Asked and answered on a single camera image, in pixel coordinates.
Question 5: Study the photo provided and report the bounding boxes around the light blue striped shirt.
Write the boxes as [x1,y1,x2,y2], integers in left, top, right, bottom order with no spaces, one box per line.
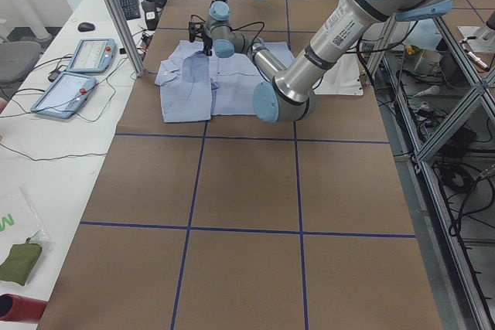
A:
[154,39,301,124]

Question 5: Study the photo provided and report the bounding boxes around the black keyboard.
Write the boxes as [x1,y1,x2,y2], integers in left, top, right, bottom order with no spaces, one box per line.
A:
[118,0,141,20]

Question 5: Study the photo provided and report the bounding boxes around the upper blue teach pendant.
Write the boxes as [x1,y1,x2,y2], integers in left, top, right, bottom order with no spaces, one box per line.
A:
[67,39,116,73]

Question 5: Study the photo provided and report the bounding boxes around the blue teach pendant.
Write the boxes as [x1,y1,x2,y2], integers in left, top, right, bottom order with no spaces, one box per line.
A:
[30,72,97,119]
[67,39,116,73]

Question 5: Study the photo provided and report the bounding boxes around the black computer mouse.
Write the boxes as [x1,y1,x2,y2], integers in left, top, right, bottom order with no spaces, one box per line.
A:
[77,22,95,32]

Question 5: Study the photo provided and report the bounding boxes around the lower blue teach pendant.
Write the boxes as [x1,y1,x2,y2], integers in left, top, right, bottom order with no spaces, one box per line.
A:
[30,72,97,119]

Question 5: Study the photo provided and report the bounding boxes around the clear plastic bag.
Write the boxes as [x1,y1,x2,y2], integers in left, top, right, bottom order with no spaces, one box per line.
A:
[1,186,53,284]

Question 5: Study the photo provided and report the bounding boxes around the folded green cloth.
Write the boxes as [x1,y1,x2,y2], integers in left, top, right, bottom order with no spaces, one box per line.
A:
[1,243,43,286]

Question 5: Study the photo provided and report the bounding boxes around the red cylinder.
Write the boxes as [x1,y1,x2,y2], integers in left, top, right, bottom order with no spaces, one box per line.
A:
[1,294,48,324]

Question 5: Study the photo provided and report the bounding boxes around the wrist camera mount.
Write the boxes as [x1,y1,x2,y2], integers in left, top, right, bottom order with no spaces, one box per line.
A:
[188,15,205,43]

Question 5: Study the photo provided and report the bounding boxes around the aluminium frame post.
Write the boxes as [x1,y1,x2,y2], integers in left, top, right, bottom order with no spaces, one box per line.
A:
[104,0,144,77]

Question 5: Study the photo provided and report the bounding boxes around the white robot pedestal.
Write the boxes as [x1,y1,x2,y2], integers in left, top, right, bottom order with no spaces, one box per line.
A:
[314,60,364,97]

